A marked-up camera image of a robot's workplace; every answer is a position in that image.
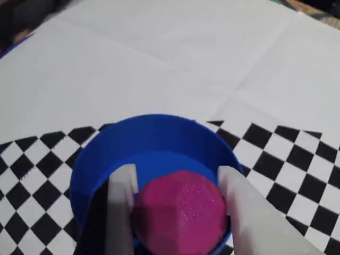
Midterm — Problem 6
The blue tape strip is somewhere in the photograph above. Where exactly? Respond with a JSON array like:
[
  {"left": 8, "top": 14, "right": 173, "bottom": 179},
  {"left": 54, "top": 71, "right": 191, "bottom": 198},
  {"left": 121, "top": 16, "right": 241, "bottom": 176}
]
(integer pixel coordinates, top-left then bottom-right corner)
[{"left": 0, "top": 33, "right": 37, "bottom": 61}]

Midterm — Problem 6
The pink faceted ball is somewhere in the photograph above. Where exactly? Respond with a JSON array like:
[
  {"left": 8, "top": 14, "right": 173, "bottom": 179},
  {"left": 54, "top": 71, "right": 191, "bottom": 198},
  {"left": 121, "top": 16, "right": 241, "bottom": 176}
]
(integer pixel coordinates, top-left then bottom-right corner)
[{"left": 132, "top": 169, "right": 230, "bottom": 255}]

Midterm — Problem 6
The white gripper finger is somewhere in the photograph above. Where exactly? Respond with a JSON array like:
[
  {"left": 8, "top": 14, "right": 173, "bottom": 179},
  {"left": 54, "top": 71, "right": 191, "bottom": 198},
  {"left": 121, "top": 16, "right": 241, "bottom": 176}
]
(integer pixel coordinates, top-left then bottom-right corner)
[{"left": 217, "top": 165, "right": 324, "bottom": 255}]

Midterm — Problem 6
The blue round box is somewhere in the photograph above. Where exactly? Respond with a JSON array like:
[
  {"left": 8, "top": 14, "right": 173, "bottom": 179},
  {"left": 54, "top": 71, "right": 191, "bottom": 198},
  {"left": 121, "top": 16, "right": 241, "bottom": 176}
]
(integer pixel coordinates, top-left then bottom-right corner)
[{"left": 70, "top": 114, "right": 244, "bottom": 255}]

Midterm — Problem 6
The black white checkered mat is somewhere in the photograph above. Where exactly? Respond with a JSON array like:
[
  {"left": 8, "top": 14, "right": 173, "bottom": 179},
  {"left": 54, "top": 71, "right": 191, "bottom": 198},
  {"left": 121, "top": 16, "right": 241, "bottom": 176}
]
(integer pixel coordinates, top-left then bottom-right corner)
[{"left": 0, "top": 0, "right": 340, "bottom": 255}]

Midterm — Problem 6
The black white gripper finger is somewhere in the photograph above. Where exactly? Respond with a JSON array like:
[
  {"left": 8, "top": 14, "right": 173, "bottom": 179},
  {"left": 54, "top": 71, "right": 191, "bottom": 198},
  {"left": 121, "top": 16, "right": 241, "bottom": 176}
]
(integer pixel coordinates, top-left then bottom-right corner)
[{"left": 75, "top": 164, "right": 141, "bottom": 255}]

